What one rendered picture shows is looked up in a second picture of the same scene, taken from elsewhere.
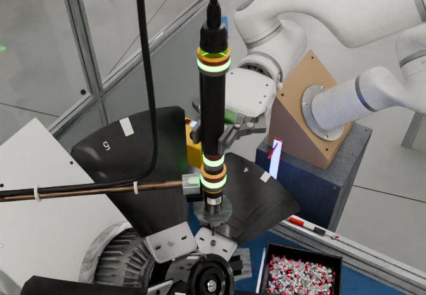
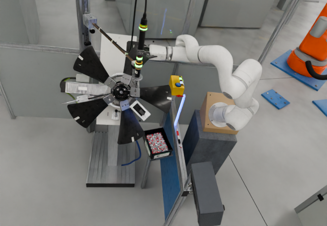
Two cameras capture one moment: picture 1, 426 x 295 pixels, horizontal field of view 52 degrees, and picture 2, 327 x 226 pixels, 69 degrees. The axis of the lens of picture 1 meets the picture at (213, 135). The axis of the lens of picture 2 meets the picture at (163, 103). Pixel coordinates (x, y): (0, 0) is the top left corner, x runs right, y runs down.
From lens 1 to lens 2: 107 cm
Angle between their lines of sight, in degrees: 33
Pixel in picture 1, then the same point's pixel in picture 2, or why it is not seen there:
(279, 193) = (166, 104)
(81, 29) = not seen: hidden behind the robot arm
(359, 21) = (189, 51)
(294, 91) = (216, 98)
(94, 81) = not seen: hidden behind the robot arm
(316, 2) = (187, 41)
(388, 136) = (294, 200)
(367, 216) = (238, 206)
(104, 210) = not seen: hidden behind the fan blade
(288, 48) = (180, 52)
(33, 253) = (108, 60)
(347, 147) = (220, 135)
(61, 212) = (121, 60)
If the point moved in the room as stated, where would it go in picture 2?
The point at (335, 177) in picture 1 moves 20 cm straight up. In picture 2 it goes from (202, 135) to (210, 117)
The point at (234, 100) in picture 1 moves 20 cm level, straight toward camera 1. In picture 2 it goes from (152, 48) to (120, 53)
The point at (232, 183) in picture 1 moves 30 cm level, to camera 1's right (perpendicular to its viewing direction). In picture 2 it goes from (159, 90) to (184, 119)
